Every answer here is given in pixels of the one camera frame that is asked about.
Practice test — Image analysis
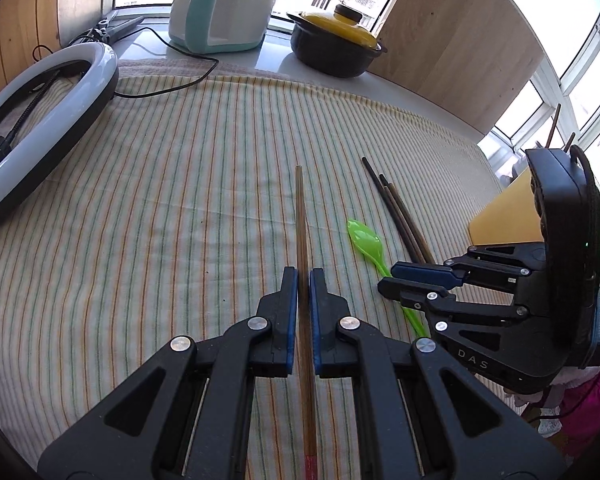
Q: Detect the black pot with yellow lid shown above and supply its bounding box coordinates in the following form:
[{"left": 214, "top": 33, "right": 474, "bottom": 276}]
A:
[{"left": 286, "top": 3, "right": 388, "bottom": 79}]

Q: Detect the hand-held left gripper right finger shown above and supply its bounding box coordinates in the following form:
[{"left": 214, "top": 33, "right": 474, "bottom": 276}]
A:
[{"left": 307, "top": 267, "right": 568, "bottom": 480}]

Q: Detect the white ring light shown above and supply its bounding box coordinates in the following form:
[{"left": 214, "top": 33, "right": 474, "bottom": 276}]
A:
[{"left": 0, "top": 41, "right": 120, "bottom": 235}]

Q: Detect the dark brown chopstick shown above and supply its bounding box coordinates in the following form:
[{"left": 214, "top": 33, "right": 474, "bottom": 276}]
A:
[
  {"left": 378, "top": 173, "right": 430, "bottom": 265},
  {"left": 385, "top": 182, "right": 437, "bottom": 266},
  {"left": 361, "top": 156, "right": 425, "bottom": 265}
]

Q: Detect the black tripod stand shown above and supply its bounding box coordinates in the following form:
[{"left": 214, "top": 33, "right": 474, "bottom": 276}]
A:
[{"left": 70, "top": 15, "right": 146, "bottom": 46}]

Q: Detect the orange-brown wooden board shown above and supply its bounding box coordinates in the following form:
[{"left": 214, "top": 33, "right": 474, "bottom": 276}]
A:
[{"left": 0, "top": 0, "right": 61, "bottom": 111}]

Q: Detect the green plastic spoon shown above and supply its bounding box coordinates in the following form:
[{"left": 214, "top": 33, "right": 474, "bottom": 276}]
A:
[{"left": 346, "top": 218, "right": 430, "bottom": 339}]

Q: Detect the teal and white electric cooker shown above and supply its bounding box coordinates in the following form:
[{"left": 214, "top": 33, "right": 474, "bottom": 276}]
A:
[{"left": 167, "top": 0, "right": 286, "bottom": 55}]

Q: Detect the striped tablecloth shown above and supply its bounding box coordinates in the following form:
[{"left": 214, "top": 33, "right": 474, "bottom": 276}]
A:
[{"left": 0, "top": 57, "right": 531, "bottom": 480}]

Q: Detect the black power cable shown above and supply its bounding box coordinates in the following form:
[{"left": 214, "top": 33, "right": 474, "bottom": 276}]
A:
[{"left": 114, "top": 25, "right": 221, "bottom": 98}]

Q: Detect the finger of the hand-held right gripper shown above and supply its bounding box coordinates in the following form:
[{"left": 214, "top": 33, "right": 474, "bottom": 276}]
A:
[
  {"left": 377, "top": 277, "right": 531, "bottom": 333},
  {"left": 391, "top": 242, "right": 546, "bottom": 291}
]

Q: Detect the pink garment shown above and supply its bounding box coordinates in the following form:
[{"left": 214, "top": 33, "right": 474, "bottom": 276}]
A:
[{"left": 520, "top": 320, "right": 600, "bottom": 461}]

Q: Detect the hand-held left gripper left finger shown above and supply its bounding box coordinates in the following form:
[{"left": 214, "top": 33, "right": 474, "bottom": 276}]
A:
[{"left": 37, "top": 266, "right": 301, "bottom": 480}]

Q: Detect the large pale wooden board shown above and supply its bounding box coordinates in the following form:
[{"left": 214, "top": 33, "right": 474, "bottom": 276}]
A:
[{"left": 375, "top": 0, "right": 546, "bottom": 136}]

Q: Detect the yellow plastic container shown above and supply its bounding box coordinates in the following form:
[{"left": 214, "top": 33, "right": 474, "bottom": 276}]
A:
[{"left": 467, "top": 167, "right": 548, "bottom": 248}]

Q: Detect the brown red-tipped chopstick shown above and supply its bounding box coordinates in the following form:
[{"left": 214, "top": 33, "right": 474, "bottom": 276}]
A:
[
  {"left": 546, "top": 103, "right": 562, "bottom": 150},
  {"left": 295, "top": 165, "right": 320, "bottom": 480}
]

